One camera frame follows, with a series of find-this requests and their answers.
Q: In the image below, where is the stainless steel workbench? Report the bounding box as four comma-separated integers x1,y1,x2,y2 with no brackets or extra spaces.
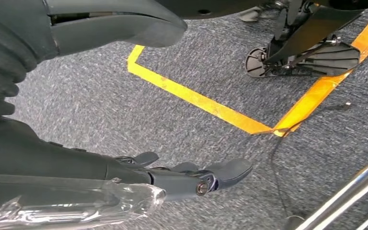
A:
282,149,368,230

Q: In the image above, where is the clear crinkled plastic wrap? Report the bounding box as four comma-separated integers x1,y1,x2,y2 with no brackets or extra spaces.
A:
0,173,167,230

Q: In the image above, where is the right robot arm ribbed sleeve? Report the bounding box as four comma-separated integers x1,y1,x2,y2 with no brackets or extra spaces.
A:
0,0,59,120

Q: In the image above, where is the yellow floor tape strip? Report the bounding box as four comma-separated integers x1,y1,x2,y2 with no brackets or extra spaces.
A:
126,3,368,138

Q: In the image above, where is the dark robot lower body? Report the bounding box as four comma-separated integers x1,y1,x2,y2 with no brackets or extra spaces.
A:
157,0,368,64

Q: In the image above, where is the black robot foot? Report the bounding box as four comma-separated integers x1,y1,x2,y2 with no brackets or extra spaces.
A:
245,32,361,79

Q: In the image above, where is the thin black floor cable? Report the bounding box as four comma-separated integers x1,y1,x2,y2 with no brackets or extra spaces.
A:
269,101,353,219

